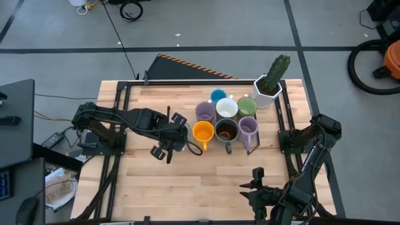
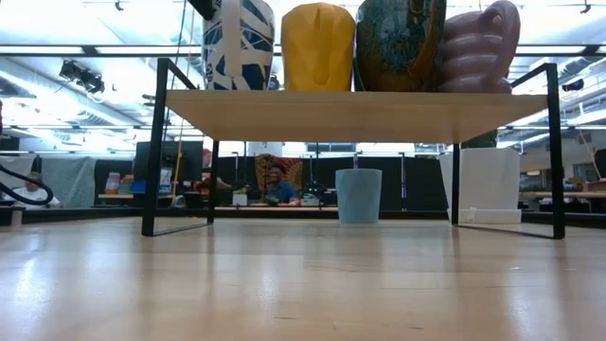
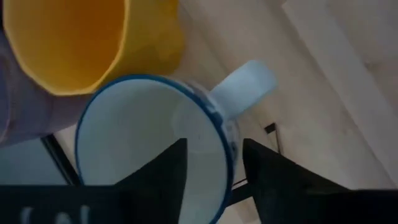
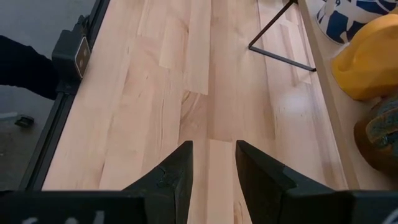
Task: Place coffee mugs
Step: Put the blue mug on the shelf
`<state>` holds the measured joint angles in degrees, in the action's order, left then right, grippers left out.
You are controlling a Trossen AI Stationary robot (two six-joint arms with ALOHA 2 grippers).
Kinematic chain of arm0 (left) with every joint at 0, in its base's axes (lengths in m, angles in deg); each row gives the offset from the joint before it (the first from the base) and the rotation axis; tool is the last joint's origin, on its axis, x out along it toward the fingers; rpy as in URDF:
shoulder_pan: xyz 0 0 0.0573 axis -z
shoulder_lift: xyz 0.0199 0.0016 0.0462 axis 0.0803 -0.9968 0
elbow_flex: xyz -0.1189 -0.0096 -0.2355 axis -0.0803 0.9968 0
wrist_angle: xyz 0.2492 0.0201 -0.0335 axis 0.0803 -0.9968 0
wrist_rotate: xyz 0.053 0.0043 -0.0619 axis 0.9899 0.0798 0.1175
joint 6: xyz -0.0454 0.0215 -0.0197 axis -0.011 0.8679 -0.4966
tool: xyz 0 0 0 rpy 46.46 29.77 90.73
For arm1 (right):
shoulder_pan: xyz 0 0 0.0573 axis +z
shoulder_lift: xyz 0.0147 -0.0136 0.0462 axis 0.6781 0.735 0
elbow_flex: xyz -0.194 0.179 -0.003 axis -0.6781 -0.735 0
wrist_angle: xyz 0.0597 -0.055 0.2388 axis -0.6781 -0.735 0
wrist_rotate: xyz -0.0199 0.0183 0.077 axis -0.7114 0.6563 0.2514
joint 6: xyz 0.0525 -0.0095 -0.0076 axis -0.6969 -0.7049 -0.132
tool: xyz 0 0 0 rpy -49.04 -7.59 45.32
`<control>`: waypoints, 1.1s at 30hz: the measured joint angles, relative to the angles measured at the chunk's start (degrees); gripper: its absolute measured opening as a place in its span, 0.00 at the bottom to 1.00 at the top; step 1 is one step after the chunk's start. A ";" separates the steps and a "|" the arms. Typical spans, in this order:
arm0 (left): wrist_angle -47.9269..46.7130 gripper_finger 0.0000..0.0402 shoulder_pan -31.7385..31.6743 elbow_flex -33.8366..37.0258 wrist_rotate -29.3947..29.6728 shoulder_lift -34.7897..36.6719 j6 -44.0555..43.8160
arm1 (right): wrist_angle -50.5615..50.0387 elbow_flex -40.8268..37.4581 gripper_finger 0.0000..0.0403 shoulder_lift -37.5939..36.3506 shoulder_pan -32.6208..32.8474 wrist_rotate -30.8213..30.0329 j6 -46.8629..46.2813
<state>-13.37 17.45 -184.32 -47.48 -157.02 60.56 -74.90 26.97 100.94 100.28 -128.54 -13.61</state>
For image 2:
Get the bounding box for white mug blue pattern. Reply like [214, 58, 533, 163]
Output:
[202, 0, 276, 91]

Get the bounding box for yellow faceted mug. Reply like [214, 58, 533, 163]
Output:
[280, 2, 357, 92]

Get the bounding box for dark teal speckled mug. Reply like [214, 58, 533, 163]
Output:
[354, 0, 448, 93]

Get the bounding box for light blue handleless cup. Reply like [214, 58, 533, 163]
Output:
[334, 169, 383, 224]

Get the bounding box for lavender ribbed mug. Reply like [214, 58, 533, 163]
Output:
[437, 0, 522, 94]

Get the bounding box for black ceiling spotlights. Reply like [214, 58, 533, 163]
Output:
[59, 60, 106, 95]

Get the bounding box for person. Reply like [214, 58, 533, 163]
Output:
[201, 149, 233, 195]
[262, 163, 302, 207]
[2, 170, 62, 209]

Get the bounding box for yellow pole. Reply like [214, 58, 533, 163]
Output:
[171, 136, 185, 200]

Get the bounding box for orange mandala tapestry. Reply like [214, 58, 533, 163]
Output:
[254, 153, 304, 205]

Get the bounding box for wooden shelf riser black legs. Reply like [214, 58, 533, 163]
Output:
[140, 57, 567, 241]

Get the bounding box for stacked colourful storage bins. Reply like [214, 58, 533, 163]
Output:
[104, 171, 148, 196]

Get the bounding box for white hexagonal planter pot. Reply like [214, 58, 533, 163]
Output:
[438, 147, 523, 225]

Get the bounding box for thick black hose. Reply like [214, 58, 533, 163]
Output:
[0, 163, 55, 207]

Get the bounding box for black partition wall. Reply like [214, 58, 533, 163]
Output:
[215, 155, 449, 212]

